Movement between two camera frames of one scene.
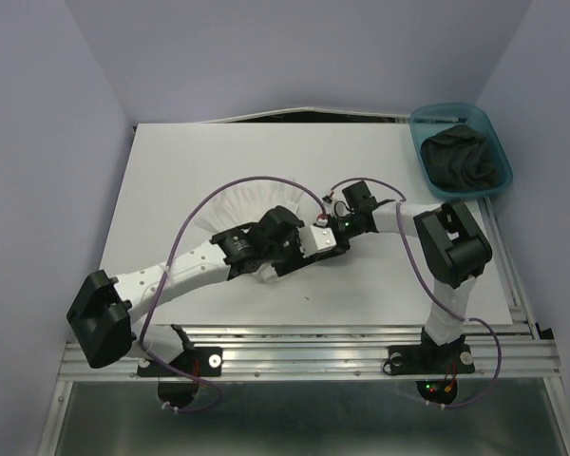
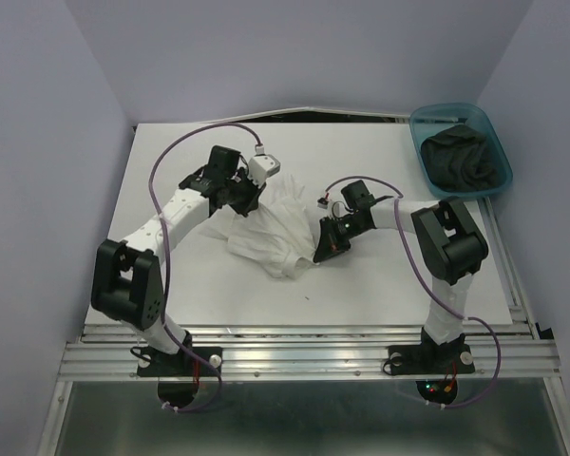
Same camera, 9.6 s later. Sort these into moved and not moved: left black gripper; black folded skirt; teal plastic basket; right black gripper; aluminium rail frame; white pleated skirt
Moved: white pleated skirt; left black gripper
Not moved: aluminium rail frame; teal plastic basket; right black gripper; black folded skirt
